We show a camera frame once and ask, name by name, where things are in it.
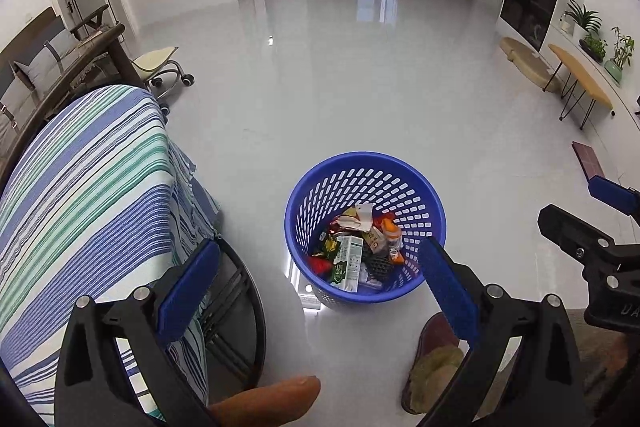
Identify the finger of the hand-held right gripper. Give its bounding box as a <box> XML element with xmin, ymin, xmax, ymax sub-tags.
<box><xmin>587</xmin><ymin>175</ymin><xmax>640</xmax><ymax>220</ymax></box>
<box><xmin>537</xmin><ymin>204</ymin><xmax>617</xmax><ymax>266</ymax></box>

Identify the green plant white pot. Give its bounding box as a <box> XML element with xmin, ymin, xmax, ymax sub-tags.
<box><xmin>560</xmin><ymin>0</ymin><xmax>601</xmax><ymax>38</ymax></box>

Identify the white yellow snack packet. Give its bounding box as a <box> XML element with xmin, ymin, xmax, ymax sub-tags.
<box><xmin>332</xmin><ymin>204</ymin><xmax>376</xmax><ymax>233</ymax></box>

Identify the black foam net sleeve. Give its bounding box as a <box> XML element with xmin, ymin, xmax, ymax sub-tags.
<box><xmin>360</xmin><ymin>242</ymin><xmax>393</xmax><ymax>280</ymax></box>

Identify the bamboo plant green pot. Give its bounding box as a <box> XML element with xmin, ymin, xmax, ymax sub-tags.
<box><xmin>604</xmin><ymin>27</ymin><xmax>635</xmax><ymax>84</ymax></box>

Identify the cream rolling stool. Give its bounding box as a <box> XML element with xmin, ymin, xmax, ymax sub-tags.
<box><xmin>131</xmin><ymin>47</ymin><xmax>196</xmax><ymax>115</ymax></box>

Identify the grey cushion dark band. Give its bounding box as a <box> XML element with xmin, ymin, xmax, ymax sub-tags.
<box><xmin>12</xmin><ymin>29</ymin><xmax>78</xmax><ymax>90</ymax></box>
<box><xmin>0</xmin><ymin>77</ymin><xmax>31</xmax><ymax>130</ymax></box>

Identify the black metal table frame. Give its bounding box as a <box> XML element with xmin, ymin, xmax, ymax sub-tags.
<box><xmin>200</xmin><ymin>237</ymin><xmax>268</xmax><ymax>390</ymax></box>

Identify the yellow snack wrapper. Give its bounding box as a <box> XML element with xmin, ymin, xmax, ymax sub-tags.
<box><xmin>312</xmin><ymin>234</ymin><xmax>341</xmax><ymax>258</ymax></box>

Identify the small orange drink bottle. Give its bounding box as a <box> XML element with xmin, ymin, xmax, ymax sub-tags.
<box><xmin>380</xmin><ymin>218</ymin><xmax>405</xmax><ymax>264</ymax></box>

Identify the brown fuzzy slipper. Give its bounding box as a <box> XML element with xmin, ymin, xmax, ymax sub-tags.
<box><xmin>401</xmin><ymin>312</ymin><xmax>473</xmax><ymax>415</ymax></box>

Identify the blue green striped tablecloth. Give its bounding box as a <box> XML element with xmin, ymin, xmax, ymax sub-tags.
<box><xmin>0</xmin><ymin>84</ymin><xmax>221</xmax><ymax>427</ymax></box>

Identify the dark wooden sofa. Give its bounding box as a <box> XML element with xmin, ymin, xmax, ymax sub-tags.
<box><xmin>0</xmin><ymin>4</ymin><xmax>111</xmax><ymax>142</ymax></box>

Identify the person's left hand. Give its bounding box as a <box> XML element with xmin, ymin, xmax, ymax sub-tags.
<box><xmin>207</xmin><ymin>374</ymin><xmax>322</xmax><ymax>427</ymax></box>

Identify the wooden hairpin leg side table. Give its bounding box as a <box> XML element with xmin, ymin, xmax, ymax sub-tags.
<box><xmin>547</xmin><ymin>44</ymin><xmax>615</xmax><ymax>130</ymax></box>

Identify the white milk carton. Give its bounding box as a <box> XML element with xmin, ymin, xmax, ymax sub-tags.
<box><xmin>330</xmin><ymin>234</ymin><xmax>365</xmax><ymax>293</ymax></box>

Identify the green plant dark pot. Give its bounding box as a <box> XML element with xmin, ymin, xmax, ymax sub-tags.
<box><xmin>579</xmin><ymin>34</ymin><xmax>608</xmax><ymax>62</ymax></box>

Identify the brown glossy coffee table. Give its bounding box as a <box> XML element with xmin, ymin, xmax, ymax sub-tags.
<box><xmin>0</xmin><ymin>24</ymin><xmax>148</xmax><ymax>188</ymax></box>

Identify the round beige low stool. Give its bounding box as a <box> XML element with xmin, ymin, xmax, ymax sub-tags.
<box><xmin>500</xmin><ymin>37</ymin><xmax>563</xmax><ymax>94</ymax></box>

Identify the dark red floor board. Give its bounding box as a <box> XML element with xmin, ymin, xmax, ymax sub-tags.
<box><xmin>571</xmin><ymin>141</ymin><xmax>603</xmax><ymax>180</ymax></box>

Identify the blue plastic basket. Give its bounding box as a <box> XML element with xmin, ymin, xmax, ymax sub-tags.
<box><xmin>284</xmin><ymin>151</ymin><xmax>447</xmax><ymax>310</ymax></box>

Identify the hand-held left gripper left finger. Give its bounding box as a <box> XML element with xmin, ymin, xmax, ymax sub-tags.
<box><xmin>54</xmin><ymin>238</ymin><xmax>222</xmax><ymax>427</ymax></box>

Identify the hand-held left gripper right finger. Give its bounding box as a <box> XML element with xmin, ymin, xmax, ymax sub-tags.
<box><xmin>420</xmin><ymin>237</ymin><xmax>585</xmax><ymax>427</ymax></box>

